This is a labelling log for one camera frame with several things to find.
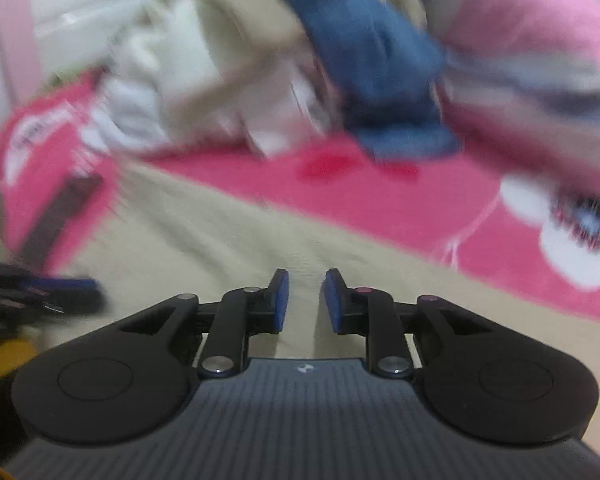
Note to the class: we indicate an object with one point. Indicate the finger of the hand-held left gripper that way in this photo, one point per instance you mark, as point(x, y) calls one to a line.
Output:
point(72, 292)

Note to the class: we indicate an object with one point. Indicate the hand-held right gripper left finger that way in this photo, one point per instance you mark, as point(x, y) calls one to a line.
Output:
point(280, 302)

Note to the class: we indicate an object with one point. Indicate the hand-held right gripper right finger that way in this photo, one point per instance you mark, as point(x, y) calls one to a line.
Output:
point(332, 302)

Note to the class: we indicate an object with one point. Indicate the beige pants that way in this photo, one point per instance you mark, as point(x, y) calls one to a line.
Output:
point(205, 240)

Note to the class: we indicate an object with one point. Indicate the pile of cream white clothes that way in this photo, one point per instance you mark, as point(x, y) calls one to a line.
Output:
point(250, 10)

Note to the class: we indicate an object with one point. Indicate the black smartphone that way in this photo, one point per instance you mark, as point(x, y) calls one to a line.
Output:
point(55, 220)

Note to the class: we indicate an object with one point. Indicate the pink floral bed blanket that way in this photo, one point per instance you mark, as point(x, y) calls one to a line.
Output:
point(380, 200)

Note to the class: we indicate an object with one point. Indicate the white garment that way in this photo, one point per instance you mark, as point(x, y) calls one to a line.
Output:
point(125, 110)

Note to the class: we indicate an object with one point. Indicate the blue denim jeans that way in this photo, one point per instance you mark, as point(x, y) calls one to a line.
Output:
point(380, 60)

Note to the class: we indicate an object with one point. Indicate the white pink padded headboard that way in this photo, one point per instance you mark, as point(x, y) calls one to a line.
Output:
point(55, 10)

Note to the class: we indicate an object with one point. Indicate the pink patterned quilt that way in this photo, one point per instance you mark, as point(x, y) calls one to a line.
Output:
point(530, 10)

